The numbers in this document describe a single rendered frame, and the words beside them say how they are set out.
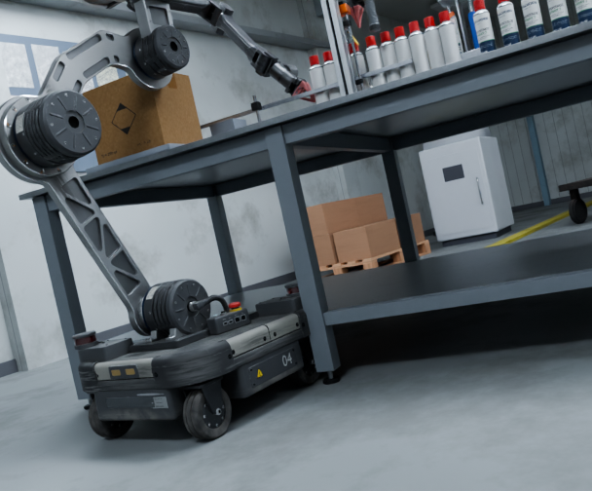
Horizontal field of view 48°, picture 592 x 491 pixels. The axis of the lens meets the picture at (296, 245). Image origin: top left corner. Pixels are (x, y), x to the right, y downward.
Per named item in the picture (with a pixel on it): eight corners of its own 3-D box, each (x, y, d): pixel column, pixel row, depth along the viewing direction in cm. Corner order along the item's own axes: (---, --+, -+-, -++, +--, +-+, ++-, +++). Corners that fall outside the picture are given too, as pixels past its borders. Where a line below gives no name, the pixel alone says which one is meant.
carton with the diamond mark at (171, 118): (205, 147, 242) (189, 75, 241) (166, 146, 220) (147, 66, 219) (141, 167, 255) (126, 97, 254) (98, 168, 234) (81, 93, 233)
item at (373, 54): (390, 94, 231) (379, 35, 231) (387, 92, 227) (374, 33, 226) (377, 97, 234) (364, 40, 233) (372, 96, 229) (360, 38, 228)
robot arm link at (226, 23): (206, 24, 271) (216, 0, 266) (217, 28, 275) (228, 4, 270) (255, 77, 246) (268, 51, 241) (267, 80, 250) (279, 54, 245)
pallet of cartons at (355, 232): (439, 250, 607) (425, 182, 606) (369, 275, 528) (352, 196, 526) (372, 261, 661) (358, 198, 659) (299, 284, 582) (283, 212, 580)
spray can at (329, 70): (346, 107, 240) (334, 52, 240) (346, 105, 235) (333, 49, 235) (332, 111, 241) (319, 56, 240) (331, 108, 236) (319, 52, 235)
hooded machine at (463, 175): (460, 239, 704) (432, 112, 700) (519, 228, 668) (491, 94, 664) (434, 248, 646) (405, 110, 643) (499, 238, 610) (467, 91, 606)
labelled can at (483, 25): (499, 61, 216) (487, -1, 215) (498, 58, 211) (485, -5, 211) (484, 65, 218) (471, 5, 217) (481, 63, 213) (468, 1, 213)
